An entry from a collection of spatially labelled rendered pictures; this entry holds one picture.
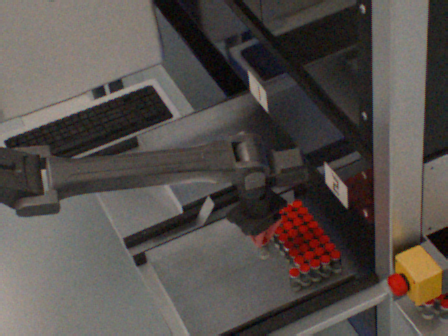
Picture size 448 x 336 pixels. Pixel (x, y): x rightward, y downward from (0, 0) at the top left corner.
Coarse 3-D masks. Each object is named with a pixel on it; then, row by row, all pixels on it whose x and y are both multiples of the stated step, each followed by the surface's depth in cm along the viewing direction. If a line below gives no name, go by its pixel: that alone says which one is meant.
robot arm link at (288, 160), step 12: (240, 132) 171; (276, 156) 174; (288, 156) 174; (300, 156) 174; (276, 168) 173; (288, 168) 173; (300, 168) 174; (252, 180) 169; (264, 180) 170; (276, 180) 175; (288, 180) 175; (300, 180) 176
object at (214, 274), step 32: (288, 192) 208; (224, 224) 205; (160, 256) 203; (192, 256) 203; (224, 256) 202; (256, 256) 201; (192, 288) 197; (224, 288) 196; (256, 288) 195; (288, 288) 194; (320, 288) 189; (192, 320) 191; (224, 320) 190; (256, 320) 186
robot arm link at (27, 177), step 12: (0, 156) 156; (12, 156) 158; (24, 156) 159; (36, 156) 162; (0, 168) 156; (12, 168) 158; (24, 168) 159; (36, 168) 160; (0, 180) 154; (12, 180) 155; (24, 180) 157; (36, 180) 159; (0, 192) 154; (12, 192) 155; (24, 192) 156; (36, 192) 157; (12, 204) 159
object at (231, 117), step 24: (240, 96) 233; (192, 120) 231; (216, 120) 232; (240, 120) 231; (264, 120) 230; (144, 144) 228; (168, 144) 228; (192, 144) 227; (264, 144) 224; (288, 144) 223; (168, 192) 217; (192, 192) 216; (216, 192) 211
